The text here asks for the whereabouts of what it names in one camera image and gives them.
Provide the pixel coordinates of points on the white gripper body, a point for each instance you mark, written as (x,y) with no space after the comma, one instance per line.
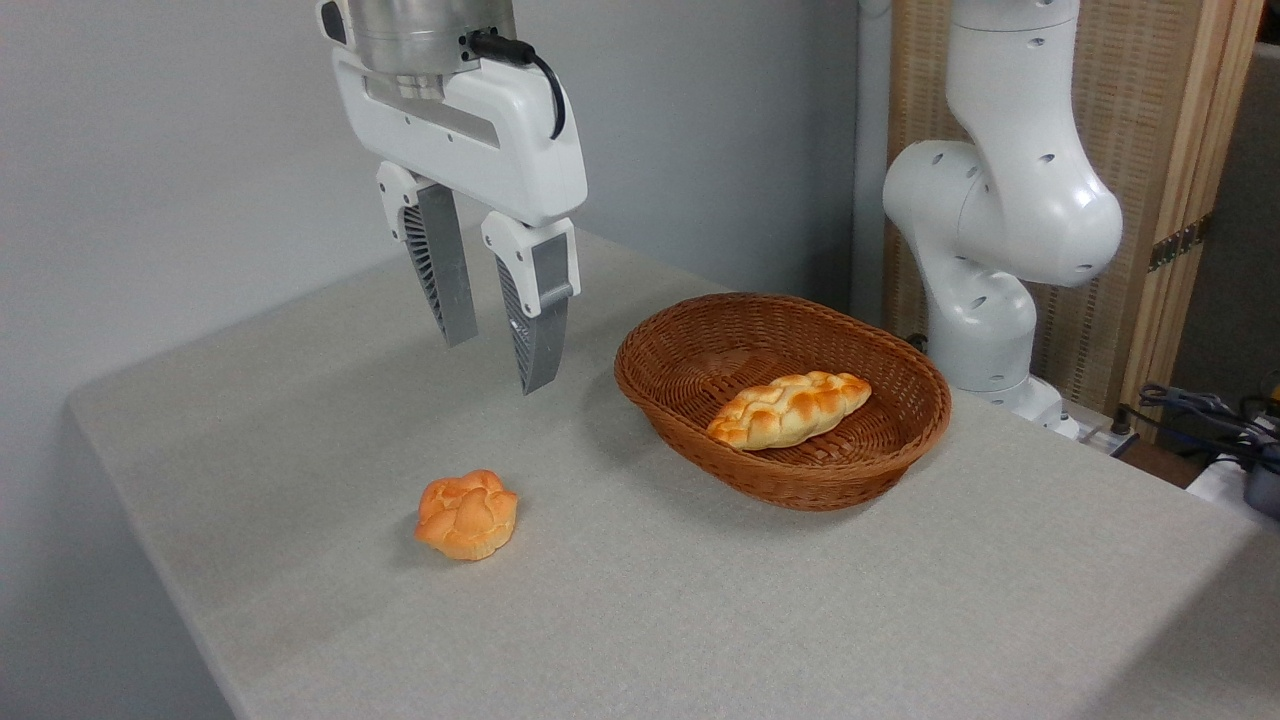
(470,130)

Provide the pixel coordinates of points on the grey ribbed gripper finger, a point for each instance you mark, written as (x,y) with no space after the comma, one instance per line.
(445,265)
(540,320)

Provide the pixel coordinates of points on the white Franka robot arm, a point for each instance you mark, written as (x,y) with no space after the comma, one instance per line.
(1010,200)

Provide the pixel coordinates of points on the round knotted bread roll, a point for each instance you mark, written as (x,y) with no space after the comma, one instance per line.
(467,515)

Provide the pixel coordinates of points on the long braided bread loaf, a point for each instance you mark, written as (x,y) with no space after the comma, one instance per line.
(790,408)

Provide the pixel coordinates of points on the brown wicker basket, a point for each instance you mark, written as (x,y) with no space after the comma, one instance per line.
(700,350)

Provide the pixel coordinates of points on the grey fabric tablecloth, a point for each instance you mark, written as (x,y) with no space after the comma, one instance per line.
(640,600)

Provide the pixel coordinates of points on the wooden rattan folding screen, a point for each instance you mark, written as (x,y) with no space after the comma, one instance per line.
(1150,120)

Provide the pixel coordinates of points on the metal screen hinge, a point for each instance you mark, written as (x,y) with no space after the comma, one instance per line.
(1180,242)

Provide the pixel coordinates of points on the dark grey box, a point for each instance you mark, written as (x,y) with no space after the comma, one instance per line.
(1265,485)

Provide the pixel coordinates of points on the silver cylindrical wrist mount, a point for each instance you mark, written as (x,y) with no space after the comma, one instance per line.
(420,30)

